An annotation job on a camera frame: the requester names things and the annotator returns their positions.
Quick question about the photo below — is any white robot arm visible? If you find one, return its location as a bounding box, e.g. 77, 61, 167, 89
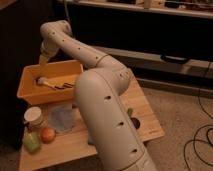
40, 20, 157, 171

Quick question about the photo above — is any green chili pepper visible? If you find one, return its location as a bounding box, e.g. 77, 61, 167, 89
127, 108, 133, 117

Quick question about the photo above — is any red apple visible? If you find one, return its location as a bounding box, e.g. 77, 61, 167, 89
40, 127, 55, 143

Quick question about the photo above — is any wooden table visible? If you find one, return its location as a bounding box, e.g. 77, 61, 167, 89
19, 75, 164, 171

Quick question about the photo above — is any orange plastic tray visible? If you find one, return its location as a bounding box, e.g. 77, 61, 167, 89
17, 60, 83, 105

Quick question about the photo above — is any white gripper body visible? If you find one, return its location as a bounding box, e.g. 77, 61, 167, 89
39, 51, 53, 66

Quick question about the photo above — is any grey metal shelf rail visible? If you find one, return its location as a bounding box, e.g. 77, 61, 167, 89
96, 46, 213, 79

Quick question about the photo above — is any black floor cable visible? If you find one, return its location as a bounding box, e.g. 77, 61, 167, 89
183, 61, 213, 168

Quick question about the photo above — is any black handle on rail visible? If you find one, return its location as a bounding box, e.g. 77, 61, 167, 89
160, 55, 190, 64

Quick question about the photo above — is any green pear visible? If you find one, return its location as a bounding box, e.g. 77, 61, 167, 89
23, 132, 41, 154

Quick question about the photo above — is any upper wooden shelf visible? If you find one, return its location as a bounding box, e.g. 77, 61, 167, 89
57, 0, 213, 19

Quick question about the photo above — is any small metal cup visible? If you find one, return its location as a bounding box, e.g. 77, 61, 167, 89
131, 117, 140, 129

